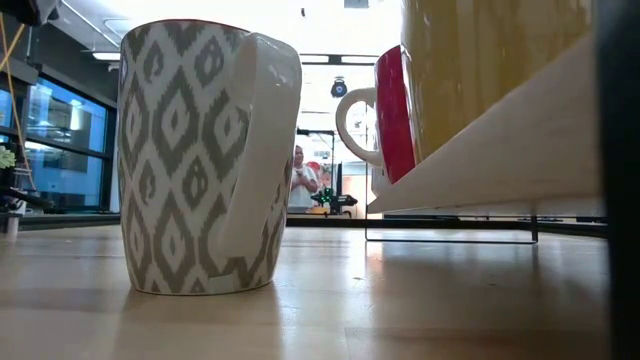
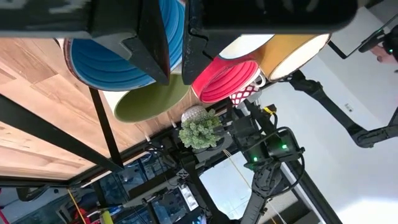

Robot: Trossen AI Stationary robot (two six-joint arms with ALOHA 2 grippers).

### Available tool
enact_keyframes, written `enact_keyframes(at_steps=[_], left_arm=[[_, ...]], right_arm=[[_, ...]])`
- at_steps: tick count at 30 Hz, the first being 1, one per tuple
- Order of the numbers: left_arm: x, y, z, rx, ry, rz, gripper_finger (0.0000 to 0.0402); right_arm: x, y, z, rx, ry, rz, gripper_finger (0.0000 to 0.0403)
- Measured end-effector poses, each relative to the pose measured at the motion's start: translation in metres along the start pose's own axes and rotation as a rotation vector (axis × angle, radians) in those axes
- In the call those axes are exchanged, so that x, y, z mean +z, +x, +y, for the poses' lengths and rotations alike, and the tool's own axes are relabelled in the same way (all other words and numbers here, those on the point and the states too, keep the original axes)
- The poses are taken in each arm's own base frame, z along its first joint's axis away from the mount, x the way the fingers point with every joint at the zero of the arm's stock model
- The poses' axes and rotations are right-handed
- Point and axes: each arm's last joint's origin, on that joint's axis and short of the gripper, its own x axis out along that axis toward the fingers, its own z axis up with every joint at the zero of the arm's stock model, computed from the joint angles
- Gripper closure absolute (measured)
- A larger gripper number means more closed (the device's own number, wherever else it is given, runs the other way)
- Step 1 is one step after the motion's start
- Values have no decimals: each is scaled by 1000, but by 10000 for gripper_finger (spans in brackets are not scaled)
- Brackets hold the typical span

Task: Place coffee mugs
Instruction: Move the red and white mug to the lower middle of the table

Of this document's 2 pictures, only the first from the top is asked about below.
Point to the grey diamond pattern mug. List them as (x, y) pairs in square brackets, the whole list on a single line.
[(190, 165)]

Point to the mustard yellow mug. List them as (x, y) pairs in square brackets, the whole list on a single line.
[(475, 75)]

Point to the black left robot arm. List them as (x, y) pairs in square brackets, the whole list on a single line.
[(25, 12)]

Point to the red partition panel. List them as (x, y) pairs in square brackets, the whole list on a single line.
[(315, 167)]

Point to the person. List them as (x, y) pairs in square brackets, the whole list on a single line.
[(302, 185)]

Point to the background robot workstation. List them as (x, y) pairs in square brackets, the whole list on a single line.
[(335, 200)]

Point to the long ceiling light bar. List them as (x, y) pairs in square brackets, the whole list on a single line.
[(106, 56)]

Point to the green artificial plant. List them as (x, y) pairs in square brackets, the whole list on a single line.
[(6, 157)]

